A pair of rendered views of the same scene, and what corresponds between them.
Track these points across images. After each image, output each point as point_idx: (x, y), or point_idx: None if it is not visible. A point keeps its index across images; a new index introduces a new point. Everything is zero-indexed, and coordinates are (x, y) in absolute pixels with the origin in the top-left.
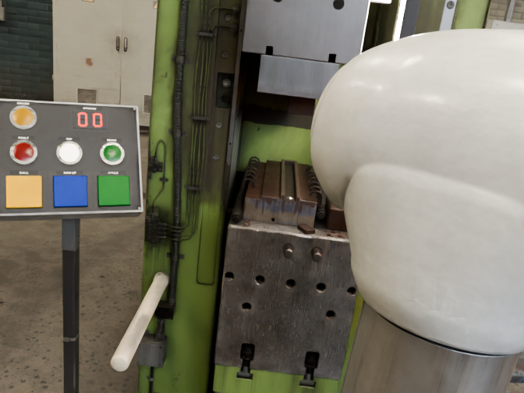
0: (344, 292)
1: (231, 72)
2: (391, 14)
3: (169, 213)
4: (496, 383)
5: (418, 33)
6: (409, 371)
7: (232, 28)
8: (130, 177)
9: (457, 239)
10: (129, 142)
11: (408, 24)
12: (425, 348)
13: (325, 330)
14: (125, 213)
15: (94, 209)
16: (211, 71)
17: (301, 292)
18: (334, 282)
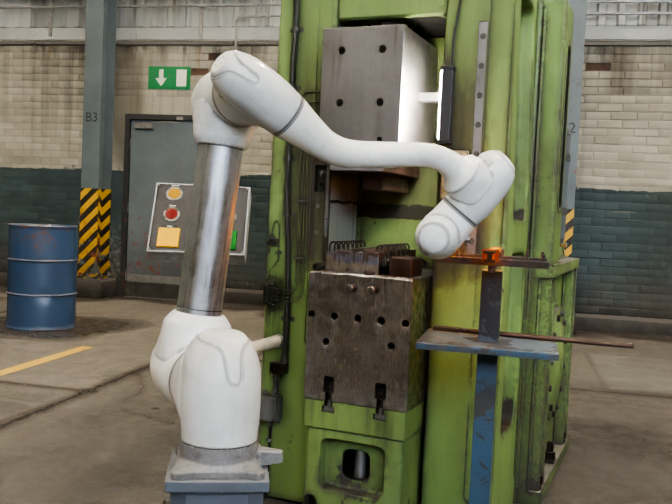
0: (399, 325)
1: (324, 163)
2: None
3: (283, 280)
4: (219, 154)
5: (458, 119)
6: (199, 154)
7: None
8: (238, 232)
9: (198, 111)
10: (241, 209)
11: (444, 112)
12: (201, 146)
13: (388, 361)
14: (232, 255)
15: None
16: (310, 164)
17: (366, 326)
18: (390, 316)
